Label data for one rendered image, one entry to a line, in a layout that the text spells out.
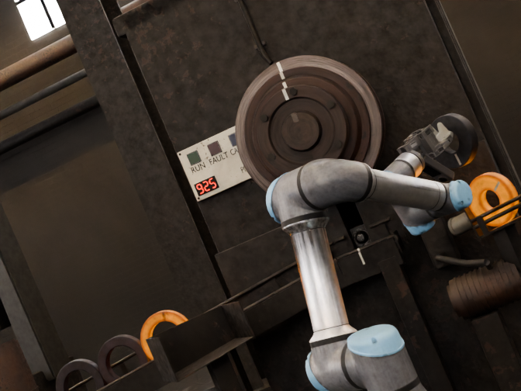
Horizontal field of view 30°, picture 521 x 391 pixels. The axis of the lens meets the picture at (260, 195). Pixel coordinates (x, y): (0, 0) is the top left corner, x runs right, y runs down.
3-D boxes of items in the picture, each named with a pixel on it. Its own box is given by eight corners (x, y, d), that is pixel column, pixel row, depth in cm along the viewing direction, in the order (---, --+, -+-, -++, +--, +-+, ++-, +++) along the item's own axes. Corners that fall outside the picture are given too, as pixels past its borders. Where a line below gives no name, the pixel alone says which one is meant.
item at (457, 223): (465, 233, 293) (456, 215, 294) (486, 223, 286) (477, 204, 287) (453, 239, 289) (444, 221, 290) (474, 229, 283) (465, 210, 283)
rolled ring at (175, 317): (129, 337, 326) (132, 335, 330) (167, 378, 324) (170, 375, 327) (165, 299, 322) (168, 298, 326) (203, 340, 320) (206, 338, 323)
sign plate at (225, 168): (199, 201, 331) (178, 153, 332) (267, 171, 324) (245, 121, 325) (197, 202, 329) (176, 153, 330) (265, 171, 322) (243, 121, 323)
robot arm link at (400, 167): (381, 210, 257) (364, 184, 256) (401, 189, 264) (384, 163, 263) (401, 202, 251) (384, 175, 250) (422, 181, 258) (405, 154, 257)
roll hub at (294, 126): (282, 190, 304) (246, 108, 305) (364, 153, 296) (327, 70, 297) (277, 191, 298) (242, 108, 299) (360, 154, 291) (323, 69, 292)
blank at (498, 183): (506, 233, 281) (499, 237, 279) (465, 202, 288) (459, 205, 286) (528, 192, 271) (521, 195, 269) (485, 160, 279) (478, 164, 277)
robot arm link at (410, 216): (438, 230, 251) (415, 195, 249) (406, 240, 259) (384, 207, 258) (451, 214, 256) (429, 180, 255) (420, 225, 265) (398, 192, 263)
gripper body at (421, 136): (432, 122, 267) (410, 143, 259) (449, 148, 268) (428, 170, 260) (412, 131, 273) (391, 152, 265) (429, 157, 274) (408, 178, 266)
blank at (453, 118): (426, 127, 284) (418, 129, 282) (462, 103, 272) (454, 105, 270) (450, 174, 281) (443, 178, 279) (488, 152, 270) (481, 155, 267)
